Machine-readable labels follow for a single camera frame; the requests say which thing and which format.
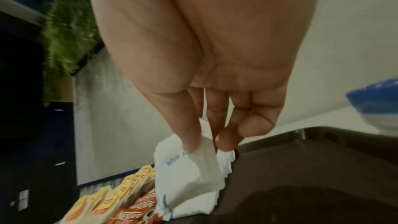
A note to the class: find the person's right hand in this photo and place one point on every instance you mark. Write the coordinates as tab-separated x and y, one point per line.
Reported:
202	33

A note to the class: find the white paper sugar packet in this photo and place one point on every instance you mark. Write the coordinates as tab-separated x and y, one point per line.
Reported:
183	176

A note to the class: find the dark brown tray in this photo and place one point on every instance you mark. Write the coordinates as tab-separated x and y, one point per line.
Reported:
295	181

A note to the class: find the row of tea bags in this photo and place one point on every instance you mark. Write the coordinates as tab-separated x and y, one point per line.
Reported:
77	213
124	191

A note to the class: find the row of red coffee sachets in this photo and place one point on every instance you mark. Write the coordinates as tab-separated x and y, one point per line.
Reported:
136	215

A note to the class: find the blue and white mug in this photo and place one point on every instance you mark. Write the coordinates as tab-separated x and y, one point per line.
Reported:
376	105

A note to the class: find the dark blue metal locker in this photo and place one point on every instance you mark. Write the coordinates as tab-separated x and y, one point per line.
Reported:
34	144

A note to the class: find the green leafy plant wall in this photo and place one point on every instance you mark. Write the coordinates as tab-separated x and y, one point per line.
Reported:
68	33

